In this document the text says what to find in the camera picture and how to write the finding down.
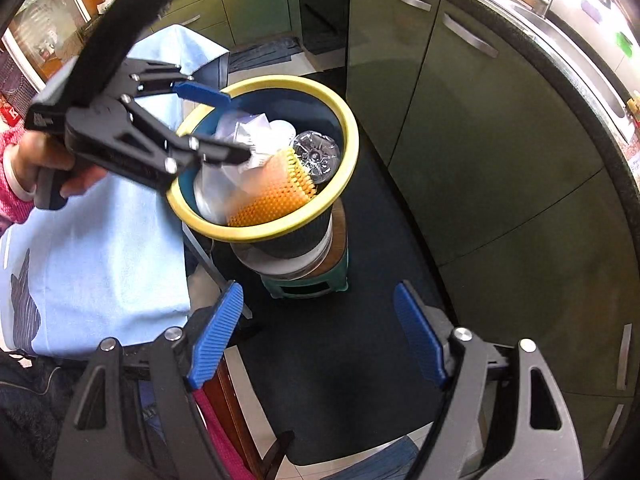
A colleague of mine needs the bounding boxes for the red patterned rug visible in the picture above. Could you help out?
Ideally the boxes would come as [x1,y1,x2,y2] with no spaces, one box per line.
[0,50,31,126]

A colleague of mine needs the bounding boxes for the clear plastic wrapper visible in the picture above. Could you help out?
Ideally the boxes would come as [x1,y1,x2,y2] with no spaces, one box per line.
[197,110,296,221]

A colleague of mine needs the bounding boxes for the orange glass door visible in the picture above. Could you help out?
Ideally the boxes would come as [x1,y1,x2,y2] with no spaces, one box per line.
[0,0,101,92]

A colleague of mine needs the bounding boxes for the white round lid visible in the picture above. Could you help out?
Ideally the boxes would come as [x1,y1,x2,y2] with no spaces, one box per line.
[269,119,295,145]

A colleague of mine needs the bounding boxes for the person's left hand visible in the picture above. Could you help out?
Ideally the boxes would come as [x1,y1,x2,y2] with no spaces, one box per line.
[17,130,108,200]

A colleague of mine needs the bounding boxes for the steel sink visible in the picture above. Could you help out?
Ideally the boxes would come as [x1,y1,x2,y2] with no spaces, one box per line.
[440,0,632,128]

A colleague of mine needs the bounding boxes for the blue star print blanket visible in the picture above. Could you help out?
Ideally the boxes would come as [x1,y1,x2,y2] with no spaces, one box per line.
[0,24,231,356]

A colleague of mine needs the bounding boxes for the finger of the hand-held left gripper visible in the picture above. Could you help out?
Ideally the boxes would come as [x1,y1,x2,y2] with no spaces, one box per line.
[117,57,232,109]
[120,100,253,173]

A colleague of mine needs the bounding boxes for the brown wooden chair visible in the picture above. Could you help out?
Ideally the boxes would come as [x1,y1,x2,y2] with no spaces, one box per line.
[215,350,268,480]

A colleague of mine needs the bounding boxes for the dark striped doormat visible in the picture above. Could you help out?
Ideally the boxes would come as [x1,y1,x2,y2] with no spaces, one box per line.
[229,35,304,70]

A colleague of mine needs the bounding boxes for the green door cabinets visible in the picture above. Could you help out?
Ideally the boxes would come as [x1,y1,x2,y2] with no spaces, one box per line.
[345,0,640,476]

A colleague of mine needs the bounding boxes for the green plastic stool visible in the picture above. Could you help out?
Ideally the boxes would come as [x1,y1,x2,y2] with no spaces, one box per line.
[260,205,351,302]

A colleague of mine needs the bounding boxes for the black floor mat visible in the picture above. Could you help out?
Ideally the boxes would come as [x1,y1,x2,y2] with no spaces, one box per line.
[220,57,461,466]

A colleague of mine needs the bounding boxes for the person's dark trousers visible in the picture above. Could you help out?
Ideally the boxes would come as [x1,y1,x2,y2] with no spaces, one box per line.
[0,350,87,480]

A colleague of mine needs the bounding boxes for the yellow rimmed dark bin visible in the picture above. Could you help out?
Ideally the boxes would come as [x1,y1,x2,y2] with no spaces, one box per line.
[166,75,360,261]

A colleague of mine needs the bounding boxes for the white round container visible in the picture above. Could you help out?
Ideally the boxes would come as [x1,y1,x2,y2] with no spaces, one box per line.
[235,230,334,279]

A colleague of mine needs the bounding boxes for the pink cloth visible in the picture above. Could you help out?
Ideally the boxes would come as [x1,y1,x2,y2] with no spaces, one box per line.
[192,387,253,480]

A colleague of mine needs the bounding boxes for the clear plastic bottle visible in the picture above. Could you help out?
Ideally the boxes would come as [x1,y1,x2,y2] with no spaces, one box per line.
[291,130,342,184]

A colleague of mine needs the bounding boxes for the green drawer cabinet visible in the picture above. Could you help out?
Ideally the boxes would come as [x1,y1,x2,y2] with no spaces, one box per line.
[145,0,301,51]

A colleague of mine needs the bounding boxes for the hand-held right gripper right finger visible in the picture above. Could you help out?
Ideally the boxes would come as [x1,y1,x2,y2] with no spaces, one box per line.
[393,281,586,480]

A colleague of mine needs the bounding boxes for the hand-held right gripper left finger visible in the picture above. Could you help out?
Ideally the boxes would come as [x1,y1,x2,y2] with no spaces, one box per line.
[52,280,245,480]

